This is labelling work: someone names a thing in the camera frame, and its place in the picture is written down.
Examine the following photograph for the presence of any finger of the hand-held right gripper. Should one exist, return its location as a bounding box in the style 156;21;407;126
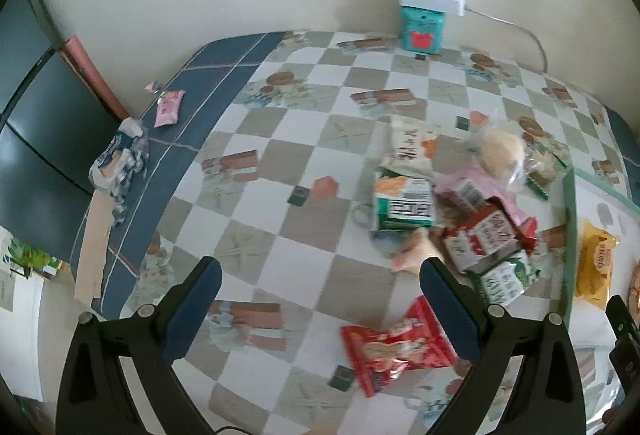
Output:
605;294;640;401

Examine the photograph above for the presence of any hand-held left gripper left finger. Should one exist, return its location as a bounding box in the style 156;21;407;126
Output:
56;256;223;435

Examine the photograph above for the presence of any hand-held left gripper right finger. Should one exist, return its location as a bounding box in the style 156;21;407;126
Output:
419;256;587;435

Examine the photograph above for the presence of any green and white snack packet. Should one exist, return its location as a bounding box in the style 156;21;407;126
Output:
467;251;543;308

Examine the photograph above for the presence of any small yellow cake packet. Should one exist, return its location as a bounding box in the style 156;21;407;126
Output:
392;230;441;276

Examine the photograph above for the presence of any red and white snack packet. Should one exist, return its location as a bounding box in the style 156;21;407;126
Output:
440;198;538;273

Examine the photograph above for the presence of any green rimmed tray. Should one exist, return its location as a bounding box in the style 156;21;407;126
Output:
559;166;640;351

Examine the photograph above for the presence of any green orange cracker packet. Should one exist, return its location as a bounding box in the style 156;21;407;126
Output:
371;168;436;232

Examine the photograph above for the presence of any large pink snack packet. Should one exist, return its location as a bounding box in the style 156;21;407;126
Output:
434;165;538;236

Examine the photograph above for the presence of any bread bun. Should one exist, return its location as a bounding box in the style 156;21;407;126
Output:
462;112;531;191

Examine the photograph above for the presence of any cream packet with orange print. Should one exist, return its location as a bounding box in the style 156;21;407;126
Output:
379;115;440;178

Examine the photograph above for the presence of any clear round biscuit packet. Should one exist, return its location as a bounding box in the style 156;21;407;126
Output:
522;135;572;202

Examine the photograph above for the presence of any yellow snack packet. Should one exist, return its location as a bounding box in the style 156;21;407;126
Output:
574;221;621;306

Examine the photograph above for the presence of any small pink snack packet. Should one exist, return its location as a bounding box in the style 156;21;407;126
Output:
154;89;187;129

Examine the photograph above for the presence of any checkered printed tablecloth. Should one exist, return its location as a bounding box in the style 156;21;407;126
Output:
70;31;640;435

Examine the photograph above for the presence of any dark grey cabinet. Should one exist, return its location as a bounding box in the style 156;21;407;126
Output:
0;0;126;236

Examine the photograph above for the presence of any brown wooden board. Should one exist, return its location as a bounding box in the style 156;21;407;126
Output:
61;35;132;123

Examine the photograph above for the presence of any teal box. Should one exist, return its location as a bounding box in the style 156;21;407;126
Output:
399;5;446;55

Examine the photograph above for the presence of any thin white cable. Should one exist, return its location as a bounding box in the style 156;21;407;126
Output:
464;6;549;75

